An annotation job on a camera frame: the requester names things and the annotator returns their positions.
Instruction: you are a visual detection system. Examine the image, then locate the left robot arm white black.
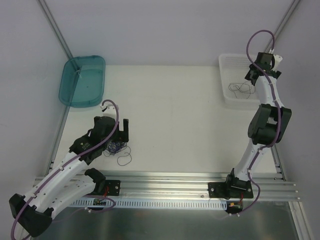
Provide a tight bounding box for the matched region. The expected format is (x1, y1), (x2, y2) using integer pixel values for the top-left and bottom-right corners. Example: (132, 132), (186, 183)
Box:
(9, 116), (129, 239)

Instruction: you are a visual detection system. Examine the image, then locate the white perforated plastic basket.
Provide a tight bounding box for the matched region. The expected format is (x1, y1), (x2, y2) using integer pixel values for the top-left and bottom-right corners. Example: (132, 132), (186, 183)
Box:
(218, 53), (259, 110)

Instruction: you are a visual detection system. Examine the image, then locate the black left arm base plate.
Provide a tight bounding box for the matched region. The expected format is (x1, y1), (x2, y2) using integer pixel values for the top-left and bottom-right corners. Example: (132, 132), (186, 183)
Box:
(102, 180), (121, 197)

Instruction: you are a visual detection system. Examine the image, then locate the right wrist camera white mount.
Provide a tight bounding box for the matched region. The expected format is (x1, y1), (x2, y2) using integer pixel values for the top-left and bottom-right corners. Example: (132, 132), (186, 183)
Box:
(268, 49), (283, 71)

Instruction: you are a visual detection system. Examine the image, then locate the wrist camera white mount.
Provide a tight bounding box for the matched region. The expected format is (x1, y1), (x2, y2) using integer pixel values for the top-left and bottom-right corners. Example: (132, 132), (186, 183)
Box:
(100, 104), (114, 112)
(268, 49), (283, 71)

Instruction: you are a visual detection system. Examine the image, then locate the aluminium frame post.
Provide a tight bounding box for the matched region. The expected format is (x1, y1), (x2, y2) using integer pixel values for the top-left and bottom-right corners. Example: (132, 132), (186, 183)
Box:
(36, 0), (74, 59)
(273, 0), (303, 42)

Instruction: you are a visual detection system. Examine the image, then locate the aluminium mounting rail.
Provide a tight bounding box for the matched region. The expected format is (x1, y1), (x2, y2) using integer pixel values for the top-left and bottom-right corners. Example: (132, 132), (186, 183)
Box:
(31, 171), (301, 202)

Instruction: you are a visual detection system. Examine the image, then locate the left aluminium frame post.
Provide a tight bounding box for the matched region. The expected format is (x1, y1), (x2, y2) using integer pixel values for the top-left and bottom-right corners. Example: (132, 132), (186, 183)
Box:
(36, 0), (74, 59)

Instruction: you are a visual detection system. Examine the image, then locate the right aluminium frame post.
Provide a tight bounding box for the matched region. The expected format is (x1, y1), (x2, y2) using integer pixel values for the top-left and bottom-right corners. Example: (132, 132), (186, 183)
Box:
(273, 0), (303, 42)

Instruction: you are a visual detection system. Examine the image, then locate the teal plastic bin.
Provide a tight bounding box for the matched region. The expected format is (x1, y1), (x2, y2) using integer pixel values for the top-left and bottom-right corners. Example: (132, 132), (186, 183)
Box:
(58, 55), (106, 108)

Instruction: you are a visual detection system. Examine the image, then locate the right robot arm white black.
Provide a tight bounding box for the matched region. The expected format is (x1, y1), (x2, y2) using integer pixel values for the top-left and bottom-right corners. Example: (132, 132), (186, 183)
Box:
(224, 52), (292, 199)

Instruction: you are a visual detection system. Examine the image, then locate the white slotted cable duct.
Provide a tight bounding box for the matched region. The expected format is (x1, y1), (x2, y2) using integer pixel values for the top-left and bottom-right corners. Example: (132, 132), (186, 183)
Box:
(70, 197), (227, 211)

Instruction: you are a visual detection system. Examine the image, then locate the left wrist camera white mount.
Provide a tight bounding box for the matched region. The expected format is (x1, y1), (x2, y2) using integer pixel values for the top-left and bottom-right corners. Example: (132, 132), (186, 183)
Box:
(100, 104), (114, 112)

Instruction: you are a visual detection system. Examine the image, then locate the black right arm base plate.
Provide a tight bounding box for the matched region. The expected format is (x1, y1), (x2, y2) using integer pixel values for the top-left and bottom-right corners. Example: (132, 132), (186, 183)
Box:
(208, 181), (254, 200)

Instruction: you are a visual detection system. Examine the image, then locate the thin black cable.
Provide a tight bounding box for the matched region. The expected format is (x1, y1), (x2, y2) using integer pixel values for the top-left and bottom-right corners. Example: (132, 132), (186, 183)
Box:
(228, 80), (255, 100)

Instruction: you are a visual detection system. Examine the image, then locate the purple cable bundle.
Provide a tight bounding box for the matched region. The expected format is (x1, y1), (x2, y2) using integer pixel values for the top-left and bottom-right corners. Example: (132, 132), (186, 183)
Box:
(103, 139), (133, 167)

